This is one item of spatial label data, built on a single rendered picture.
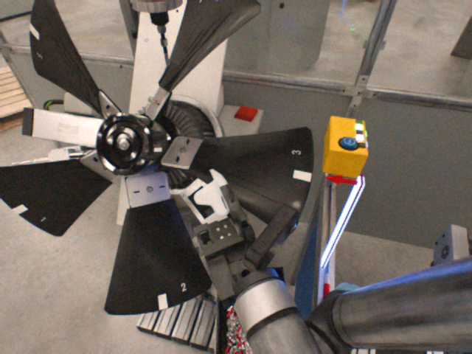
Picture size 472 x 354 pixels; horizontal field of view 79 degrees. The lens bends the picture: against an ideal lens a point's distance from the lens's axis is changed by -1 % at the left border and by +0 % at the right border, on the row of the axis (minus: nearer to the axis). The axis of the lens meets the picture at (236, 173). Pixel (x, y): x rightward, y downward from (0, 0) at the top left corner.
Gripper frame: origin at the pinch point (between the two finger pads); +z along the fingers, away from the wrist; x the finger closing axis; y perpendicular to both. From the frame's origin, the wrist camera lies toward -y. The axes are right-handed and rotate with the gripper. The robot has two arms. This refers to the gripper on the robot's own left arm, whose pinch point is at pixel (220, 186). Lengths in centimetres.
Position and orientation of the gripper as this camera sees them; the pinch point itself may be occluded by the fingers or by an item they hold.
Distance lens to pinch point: 52.9
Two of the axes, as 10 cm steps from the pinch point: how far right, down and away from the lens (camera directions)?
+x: 1.0, 6.6, 7.4
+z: -3.9, -6.6, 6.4
